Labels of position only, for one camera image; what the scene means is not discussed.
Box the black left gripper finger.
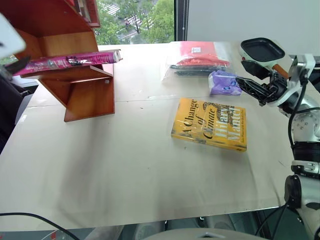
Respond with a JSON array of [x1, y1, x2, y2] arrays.
[[4, 55, 32, 76]]

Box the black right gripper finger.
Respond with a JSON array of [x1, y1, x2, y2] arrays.
[[241, 59, 272, 81], [235, 76, 273, 106]]

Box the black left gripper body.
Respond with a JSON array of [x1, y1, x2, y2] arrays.
[[0, 64, 13, 81]]

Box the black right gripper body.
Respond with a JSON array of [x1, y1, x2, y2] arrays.
[[261, 71, 289, 104]]

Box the pink foil packet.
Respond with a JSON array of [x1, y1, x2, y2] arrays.
[[11, 48, 124, 77]]

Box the yellow book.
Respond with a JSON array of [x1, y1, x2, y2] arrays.
[[170, 97, 249, 154]]

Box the wooden bookshelf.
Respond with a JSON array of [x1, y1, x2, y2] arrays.
[[0, 0, 116, 123]]

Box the black pan with white base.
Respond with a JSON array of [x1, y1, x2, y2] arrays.
[[239, 37, 289, 79]]

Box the purple tissue pack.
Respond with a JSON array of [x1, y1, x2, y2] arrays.
[[207, 70, 243, 97]]

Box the red clothes in plastic bag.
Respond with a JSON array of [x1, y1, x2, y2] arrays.
[[161, 40, 231, 82]]

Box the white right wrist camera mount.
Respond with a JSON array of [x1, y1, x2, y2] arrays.
[[276, 53, 317, 109]]

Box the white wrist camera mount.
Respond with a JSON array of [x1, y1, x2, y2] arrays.
[[0, 11, 27, 61], [276, 53, 317, 109]]

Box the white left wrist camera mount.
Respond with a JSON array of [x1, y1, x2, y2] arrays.
[[0, 11, 27, 61]]

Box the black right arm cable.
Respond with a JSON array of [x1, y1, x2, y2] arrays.
[[286, 67, 320, 151]]

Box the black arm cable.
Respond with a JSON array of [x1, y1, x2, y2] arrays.
[[0, 212, 81, 240], [286, 67, 320, 151]]

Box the dark window frame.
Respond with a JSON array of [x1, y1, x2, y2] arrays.
[[173, 0, 189, 42]]

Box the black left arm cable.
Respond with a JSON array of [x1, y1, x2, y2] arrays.
[[0, 212, 81, 240]]

